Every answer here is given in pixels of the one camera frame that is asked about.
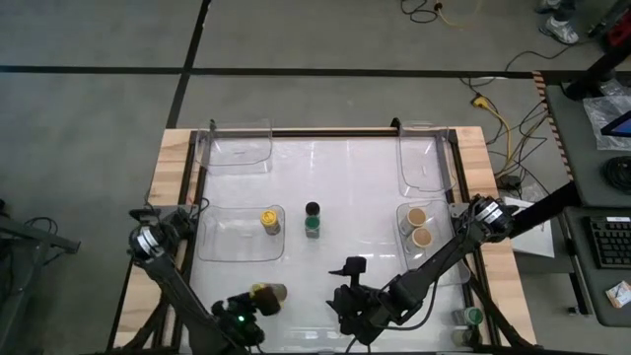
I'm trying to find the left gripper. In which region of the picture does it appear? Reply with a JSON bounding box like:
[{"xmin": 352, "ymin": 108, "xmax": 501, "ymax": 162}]
[{"xmin": 211, "ymin": 293, "xmax": 283, "ymax": 346}]

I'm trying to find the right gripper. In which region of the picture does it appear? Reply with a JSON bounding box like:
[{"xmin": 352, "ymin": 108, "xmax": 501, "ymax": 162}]
[{"xmin": 327, "ymin": 255, "xmax": 395, "ymax": 346}]

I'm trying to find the yellow-lid spice jar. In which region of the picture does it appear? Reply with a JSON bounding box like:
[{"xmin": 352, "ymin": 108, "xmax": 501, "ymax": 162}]
[
  {"xmin": 248, "ymin": 281, "xmax": 288, "ymax": 303},
  {"xmin": 259, "ymin": 209, "xmax": 282, "ymax": 237}
]

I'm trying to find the tan-lid spice jar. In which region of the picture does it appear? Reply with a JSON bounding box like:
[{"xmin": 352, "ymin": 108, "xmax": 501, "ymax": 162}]
[
  {"xmin": 406, "ymin": 226, "xmax": 434, "ymax": 255},
  {"xmin": 399, "ymin": 206, "xmax": 428, "ymax": 236}
]

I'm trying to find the clear plastic bin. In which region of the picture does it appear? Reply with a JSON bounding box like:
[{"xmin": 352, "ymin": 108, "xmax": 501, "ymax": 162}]
[
  {"xmin": 196, "ymin": 204, "xmax": 286, "ymax": 262},
  {"xmin": 396, "ymin": 120, "xmax": 457, "ymax": 198},
  {"xmin": 395, "ymin": 198, "xmax": 472, "ymax": 288},
  {"xmin": 195, "ymin": 117, "xmax": 274, "ymax": 177}
]

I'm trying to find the white paper sheet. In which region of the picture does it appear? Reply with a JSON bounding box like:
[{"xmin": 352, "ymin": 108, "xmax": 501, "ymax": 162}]
[{"xmin": 502, "ymin": 196, "xmax": 556, "ymax": 258}]

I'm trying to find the grey keyboard desk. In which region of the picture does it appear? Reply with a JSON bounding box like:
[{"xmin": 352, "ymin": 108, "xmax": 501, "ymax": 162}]
[{"xmin": 564, "ymin": 205, "xmax": 631, "ymax": 327}]

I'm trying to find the grey metal stand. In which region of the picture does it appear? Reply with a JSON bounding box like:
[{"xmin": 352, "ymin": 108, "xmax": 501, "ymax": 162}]
[{"xmin": 0, "ymin": 199, "xmax": 83, "ymax": 355}]

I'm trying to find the black keyboard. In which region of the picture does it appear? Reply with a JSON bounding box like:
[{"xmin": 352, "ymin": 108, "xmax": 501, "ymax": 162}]
[{"xmin": 589, "ymin": 215, "xmax": 631, "ymax": 270}]

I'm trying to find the small cardboard box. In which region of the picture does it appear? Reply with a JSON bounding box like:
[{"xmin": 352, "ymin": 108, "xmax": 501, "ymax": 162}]
[{"xmin": 604, "ymin": 280, "xmax": 631, "ymax": 310}]

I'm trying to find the grey side desk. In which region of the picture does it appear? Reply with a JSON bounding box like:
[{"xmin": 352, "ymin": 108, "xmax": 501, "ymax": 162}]
[{"xmin": 544, "ymin": 83, "xmax": 631, "ymax": 208}]

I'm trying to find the clear plastic bag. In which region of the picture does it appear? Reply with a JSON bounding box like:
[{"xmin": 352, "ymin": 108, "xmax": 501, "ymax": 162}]
[{"xmin": 583, "ymin": 93, "xmax": 631, "ymax": 152}]

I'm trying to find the blue-screen computer monitor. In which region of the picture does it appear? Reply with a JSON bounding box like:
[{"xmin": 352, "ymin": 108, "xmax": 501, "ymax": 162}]
[{"xmin": 599, "ymin": 110, "xmax": 631, "ymax": 138}]

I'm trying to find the black monitor stand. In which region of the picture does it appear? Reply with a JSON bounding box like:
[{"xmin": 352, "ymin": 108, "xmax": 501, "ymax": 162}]
[{"xmin": 564, "ymin": 41, "xmax": 631, "ymax": 103}]

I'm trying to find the red tool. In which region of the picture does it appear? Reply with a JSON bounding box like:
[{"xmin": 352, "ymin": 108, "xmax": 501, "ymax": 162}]
[{"xmin": 606, "ymin": 19, "xmax": 631, "ymax": 48}]

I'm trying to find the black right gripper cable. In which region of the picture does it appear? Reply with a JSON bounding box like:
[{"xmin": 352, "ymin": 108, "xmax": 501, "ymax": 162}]
[{"xmin": 388, "ymin": 275, "xmax": 441, "ymax": 332}]

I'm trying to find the black diagonal frame strut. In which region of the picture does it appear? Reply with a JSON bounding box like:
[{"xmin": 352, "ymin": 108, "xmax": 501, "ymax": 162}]
[{"xmin": 505, "ymin": 181, "xmax": 583, "ymax": 238}]

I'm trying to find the yellow extension cord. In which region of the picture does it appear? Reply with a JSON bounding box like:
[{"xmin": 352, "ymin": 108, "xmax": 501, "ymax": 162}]
[{"xmin": 471, "ymin": 96, "xmax": 517, "ymax": 178}]

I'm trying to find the black cable bundle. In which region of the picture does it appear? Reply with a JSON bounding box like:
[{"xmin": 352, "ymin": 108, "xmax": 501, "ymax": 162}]
[{"xmin": 485, "ymin": 98, "xmax": 551, "ymax": 183}]

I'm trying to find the coiled black cable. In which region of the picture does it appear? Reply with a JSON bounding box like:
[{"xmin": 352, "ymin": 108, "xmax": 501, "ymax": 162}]
[{"xmin": 601, "ymin": 155, "xmax": 631, "ymax": 193}]

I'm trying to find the looped black floor cable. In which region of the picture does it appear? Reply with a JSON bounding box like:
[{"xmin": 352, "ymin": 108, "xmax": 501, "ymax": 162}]
[{"xmin": 399, "ymin": 0, "xmax": 440, "ymax": 25}]

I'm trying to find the thin yellow cable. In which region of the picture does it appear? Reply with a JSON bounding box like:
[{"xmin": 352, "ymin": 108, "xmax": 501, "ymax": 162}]
[{"xmin": 436, "ymin": 0, "xmax": 484, "ymax": 29}]

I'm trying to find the long black floor cable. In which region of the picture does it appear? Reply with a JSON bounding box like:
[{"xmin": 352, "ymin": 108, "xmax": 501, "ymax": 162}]
[{"xmin": 505, "ymin": 38, "xmax": 593, "ymax": 73}]

